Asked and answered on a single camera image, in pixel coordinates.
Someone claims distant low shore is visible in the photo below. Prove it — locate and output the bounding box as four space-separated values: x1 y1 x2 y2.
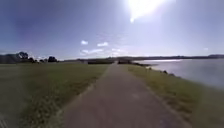
130 53 224 62

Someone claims row of dark trees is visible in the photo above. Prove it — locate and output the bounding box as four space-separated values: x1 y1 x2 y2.
0 50 59 65

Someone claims calm grey water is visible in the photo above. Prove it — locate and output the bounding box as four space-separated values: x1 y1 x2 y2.
135 58 224 90

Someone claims grey gravel path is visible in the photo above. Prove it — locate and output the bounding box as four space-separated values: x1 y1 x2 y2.
60 62 193 128

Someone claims rocky shore edge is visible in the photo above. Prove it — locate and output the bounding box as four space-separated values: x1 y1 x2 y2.
145 65 178 78

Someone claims wide green grass field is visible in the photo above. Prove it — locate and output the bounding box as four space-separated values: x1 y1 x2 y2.
0 62 112 128

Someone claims dark low bush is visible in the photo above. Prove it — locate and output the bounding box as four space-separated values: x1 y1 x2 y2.
87 58 115 65
117 58 133 65

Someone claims narrow grass verge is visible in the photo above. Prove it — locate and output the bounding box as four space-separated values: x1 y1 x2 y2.
121 63 224 128

